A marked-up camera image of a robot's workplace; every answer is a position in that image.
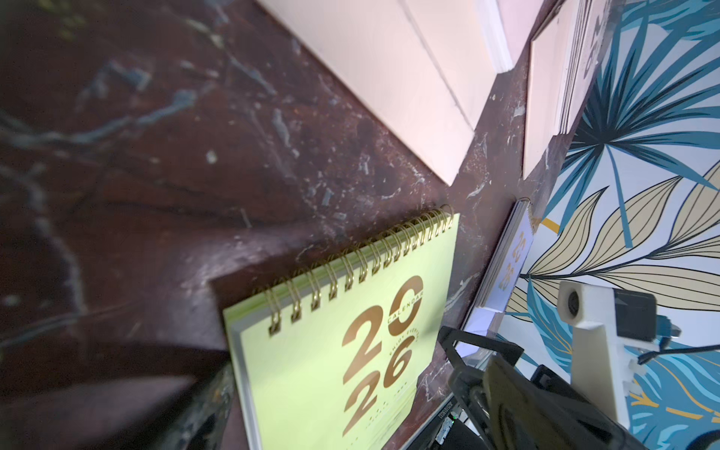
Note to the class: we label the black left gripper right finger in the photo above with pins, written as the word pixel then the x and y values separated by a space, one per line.
pixel 546 413

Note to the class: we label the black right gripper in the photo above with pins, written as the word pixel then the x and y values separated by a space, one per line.
pixel 466 382

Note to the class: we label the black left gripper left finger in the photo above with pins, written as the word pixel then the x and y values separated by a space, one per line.
pixel 199 419

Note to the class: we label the green desk calendar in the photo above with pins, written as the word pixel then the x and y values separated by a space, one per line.
pixel 330 357

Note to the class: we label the pink calendar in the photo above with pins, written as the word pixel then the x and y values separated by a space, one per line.
pixel 563 58
pixel 425 69

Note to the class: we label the purple calendar front right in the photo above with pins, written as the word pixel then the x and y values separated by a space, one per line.
pixel 502 274

